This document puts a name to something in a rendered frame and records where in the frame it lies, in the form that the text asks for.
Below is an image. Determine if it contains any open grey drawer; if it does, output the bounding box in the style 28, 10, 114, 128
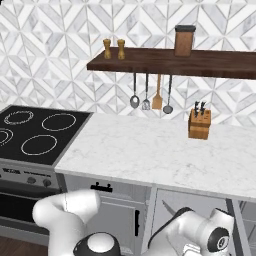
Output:
141, 186, 242, 256

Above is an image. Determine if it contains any hanging wooden spatula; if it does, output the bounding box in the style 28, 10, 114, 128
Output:
151, 73, 164, 111

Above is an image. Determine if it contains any hanging metal spoon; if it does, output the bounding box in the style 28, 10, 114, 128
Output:
129, 72, 141, 110

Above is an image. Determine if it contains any grey cupboard run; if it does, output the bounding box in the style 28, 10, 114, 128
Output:
233, 199, 256, 256

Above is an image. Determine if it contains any hanging metal slotted turner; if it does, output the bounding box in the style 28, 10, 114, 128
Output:
141, 73, 151, 111

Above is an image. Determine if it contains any wooden knife block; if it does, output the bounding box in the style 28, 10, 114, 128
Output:
187, 108, 212, 141

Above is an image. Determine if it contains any black hob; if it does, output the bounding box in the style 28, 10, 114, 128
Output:
0, 104, 95, 167

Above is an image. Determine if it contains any wooden salt shaker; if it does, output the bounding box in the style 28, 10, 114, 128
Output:
102, 38, 113, 60
116, 38, 127, 61

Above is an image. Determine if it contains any grey cupboard door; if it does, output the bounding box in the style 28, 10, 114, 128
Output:
65, 194, 148, 256

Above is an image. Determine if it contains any brown canister with black lid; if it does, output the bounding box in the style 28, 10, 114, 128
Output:
174, 24, 197, 58

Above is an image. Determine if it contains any silver oven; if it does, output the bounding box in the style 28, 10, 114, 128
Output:
0, 157, 64, 247

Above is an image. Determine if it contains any black cupboard door handle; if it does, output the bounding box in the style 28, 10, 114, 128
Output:
134, 209, 141, 237

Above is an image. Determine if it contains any black drawer handle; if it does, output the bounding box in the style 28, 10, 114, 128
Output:
90, 182, 114, 194

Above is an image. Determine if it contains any hanging metal ladle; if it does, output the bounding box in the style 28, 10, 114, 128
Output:
162, 74, 174, 115

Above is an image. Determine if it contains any grey knife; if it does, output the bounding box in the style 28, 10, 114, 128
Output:
161, 199, 178, 217

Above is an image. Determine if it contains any dark wooden wall shelf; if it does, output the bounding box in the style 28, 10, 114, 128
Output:
86, 46, 256, 81

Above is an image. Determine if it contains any black knife handle in block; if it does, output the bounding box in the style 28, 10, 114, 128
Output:
199, 100, 208, 116
193, 100, 201, 118

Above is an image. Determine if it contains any grey drawer front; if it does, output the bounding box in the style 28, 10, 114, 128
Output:
62, 173, 153, 205

